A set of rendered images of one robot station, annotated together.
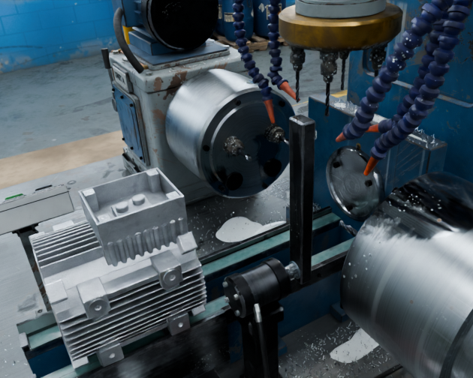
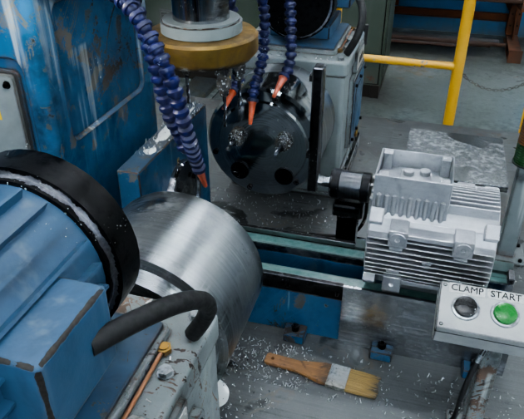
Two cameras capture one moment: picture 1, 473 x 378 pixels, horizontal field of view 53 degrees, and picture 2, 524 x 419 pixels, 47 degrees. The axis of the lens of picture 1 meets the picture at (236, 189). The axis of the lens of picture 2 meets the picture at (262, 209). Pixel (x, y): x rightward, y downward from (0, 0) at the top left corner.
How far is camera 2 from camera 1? 147 cm
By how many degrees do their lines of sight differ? 104
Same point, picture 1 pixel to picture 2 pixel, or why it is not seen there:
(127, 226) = (431, 163)
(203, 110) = (230, 232)
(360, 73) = (74, 146)
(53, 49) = not seen: outside the picture
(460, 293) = not seen: hidden behind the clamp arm
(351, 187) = not seen: hidden behind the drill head
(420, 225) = (300, 88)
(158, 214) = (404, 158)
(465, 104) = (137, 91)
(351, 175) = (184, 189)
